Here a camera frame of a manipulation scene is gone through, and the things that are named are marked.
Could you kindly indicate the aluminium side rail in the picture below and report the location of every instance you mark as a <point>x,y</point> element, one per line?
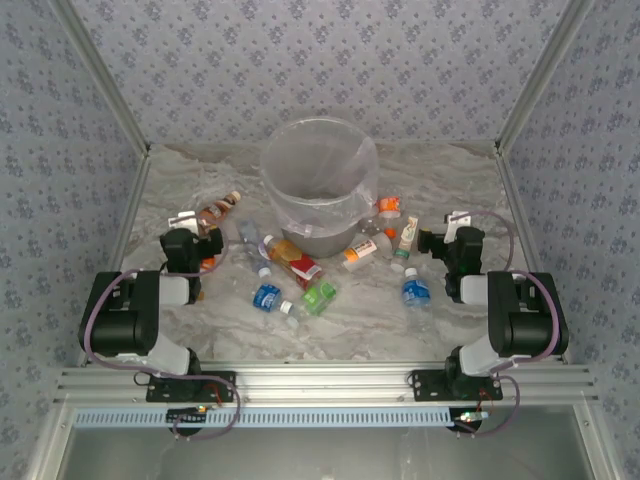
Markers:
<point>515,200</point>
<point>132,200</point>

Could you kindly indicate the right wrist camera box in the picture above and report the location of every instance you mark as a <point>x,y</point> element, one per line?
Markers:
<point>457,219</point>

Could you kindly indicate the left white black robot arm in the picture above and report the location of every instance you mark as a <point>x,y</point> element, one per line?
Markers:
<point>125,320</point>

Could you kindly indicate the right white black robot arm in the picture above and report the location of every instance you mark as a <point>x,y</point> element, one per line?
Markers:
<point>525,320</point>

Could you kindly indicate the aluminium frame post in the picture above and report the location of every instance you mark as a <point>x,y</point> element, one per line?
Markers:
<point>102,75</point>
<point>540,75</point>

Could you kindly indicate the clear water bottle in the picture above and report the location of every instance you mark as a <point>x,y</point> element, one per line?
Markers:
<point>250,235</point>

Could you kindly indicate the orange label plastic bottle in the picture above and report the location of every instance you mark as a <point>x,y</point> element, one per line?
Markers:
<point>387,205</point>

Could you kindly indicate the white bottle cap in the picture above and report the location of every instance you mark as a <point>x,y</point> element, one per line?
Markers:
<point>397,267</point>

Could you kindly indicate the blue label water bottle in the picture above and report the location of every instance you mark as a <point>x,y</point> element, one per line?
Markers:
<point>416,292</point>
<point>267,297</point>

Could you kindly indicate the left aluminium frame post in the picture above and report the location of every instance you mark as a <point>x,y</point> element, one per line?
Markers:
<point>102,75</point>

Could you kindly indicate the grey metal lower shelf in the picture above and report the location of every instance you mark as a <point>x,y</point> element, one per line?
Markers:
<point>320,455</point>

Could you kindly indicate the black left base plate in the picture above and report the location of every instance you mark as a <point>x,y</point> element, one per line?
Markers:
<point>225,387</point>

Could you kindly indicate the left aluminium side rail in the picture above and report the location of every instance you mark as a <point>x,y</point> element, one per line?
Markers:
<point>132,200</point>

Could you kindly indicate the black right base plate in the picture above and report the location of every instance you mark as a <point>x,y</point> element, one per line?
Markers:
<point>425,385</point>

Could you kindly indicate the white green label bottle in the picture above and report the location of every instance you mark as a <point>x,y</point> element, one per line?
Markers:
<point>407,232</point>

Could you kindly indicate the white orange label bottle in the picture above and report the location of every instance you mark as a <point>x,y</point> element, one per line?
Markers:
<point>361,250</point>

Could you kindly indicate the right aluminium frame post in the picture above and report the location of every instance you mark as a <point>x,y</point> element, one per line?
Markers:
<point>540,75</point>

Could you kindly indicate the right aluminium side rail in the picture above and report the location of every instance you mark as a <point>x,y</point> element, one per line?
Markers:
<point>515,200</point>

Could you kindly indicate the clear plastic bin liner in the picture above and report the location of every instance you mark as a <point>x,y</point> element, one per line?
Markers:
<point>300,150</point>

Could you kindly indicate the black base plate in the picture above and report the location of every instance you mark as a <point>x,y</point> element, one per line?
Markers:
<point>425,385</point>
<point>225,387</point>

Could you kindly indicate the grey mesh waste bin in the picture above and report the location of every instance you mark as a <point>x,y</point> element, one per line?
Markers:
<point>320,245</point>

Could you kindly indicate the brown tea plastic bottle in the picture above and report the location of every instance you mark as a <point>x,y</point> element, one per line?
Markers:
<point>220,207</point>

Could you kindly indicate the aluminium front rail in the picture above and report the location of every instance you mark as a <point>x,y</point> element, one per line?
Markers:
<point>320,382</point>

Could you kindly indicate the small LED circuit board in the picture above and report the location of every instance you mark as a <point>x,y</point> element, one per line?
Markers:
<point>470,417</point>
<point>192,412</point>

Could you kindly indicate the green label plastic bottle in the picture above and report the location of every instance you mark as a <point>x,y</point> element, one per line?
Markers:
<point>317,295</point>

